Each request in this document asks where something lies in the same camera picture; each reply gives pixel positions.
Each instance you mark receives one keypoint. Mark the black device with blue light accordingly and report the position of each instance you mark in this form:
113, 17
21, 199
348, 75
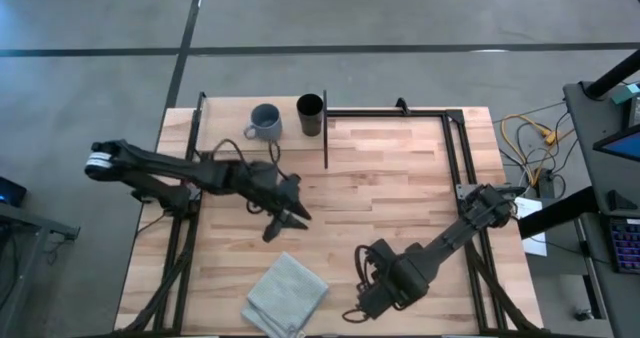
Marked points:
10, 190

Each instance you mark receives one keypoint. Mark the blue-screen monitor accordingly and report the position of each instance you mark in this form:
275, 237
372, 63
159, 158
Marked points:
622, 145

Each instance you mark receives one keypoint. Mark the teal box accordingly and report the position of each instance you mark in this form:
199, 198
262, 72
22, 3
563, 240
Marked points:
625, 93

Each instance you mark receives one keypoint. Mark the black tall cup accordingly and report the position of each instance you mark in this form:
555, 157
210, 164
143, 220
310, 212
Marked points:
310, 115

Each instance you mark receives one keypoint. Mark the dark grey side desk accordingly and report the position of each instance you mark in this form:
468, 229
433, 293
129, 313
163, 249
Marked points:
585, 128

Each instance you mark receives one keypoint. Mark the grey ceramic mug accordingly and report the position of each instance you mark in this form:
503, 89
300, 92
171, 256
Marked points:
265, 123

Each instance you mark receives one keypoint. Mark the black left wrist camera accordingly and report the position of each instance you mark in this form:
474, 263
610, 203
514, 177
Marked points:
261, 175

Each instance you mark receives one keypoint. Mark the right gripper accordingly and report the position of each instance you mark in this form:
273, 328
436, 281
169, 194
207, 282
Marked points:
377, 300

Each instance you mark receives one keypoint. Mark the grey waffle-weave cloth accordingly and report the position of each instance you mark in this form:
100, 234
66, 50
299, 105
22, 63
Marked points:
287, 298

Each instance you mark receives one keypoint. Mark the black beam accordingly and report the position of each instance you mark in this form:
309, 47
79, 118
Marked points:
555, 215

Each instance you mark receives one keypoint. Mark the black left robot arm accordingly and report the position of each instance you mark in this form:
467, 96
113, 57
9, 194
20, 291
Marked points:
160, 165

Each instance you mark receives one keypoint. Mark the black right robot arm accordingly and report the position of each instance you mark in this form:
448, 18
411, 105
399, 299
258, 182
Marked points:
450, 233

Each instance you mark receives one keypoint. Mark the keyboard with colourful keys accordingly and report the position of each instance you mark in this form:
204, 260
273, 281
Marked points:
627, 245

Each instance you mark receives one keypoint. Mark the wooden shelf with black frame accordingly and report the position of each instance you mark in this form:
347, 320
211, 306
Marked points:
225, 123

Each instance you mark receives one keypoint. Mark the black aluminium table frame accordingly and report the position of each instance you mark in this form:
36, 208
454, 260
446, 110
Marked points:
385, 113

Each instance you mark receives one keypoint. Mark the black slanted pole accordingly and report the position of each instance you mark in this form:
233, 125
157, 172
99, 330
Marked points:
615, 75

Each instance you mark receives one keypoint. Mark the white paper sheet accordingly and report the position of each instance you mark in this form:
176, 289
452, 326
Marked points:
535, 243

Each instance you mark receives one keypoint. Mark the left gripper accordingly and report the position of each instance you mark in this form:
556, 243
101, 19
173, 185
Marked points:
280, 198

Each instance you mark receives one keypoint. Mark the black triangular stand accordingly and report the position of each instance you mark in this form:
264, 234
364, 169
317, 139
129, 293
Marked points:
620, 202

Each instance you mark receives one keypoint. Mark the grey side table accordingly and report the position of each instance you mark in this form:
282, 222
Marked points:
30, 223

